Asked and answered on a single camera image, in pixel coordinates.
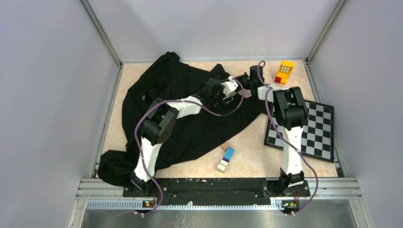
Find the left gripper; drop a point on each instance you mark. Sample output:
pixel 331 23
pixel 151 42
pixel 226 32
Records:
pixel 220 102

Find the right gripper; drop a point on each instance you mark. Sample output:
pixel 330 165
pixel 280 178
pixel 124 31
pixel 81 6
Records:
pixel 238 78

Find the black jacket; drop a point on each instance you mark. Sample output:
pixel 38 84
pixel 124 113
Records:
pixel 193 136

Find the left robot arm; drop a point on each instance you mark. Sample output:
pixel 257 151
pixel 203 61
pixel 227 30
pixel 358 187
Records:
pixel 157 124

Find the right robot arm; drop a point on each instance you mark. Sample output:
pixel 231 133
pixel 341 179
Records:
pixel 288 117

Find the yellow red toy block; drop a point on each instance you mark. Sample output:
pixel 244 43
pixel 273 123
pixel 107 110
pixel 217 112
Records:
pixel 284 71

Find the small brown wooden block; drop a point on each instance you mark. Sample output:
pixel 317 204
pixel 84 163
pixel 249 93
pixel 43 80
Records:
pixel 225 146

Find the blue white block stack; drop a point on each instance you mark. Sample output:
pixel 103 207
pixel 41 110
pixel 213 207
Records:
pixel 225 160

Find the black white chessboard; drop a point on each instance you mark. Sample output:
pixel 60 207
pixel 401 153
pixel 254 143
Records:
pixel 317 140

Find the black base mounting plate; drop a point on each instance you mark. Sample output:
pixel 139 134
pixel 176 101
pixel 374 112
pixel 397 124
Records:
pixel 214 191

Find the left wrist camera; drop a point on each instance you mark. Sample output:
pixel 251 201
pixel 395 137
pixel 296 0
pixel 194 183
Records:
pixel 229 86

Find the aluminium front rail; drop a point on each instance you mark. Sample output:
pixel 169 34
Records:
pixel 100 195

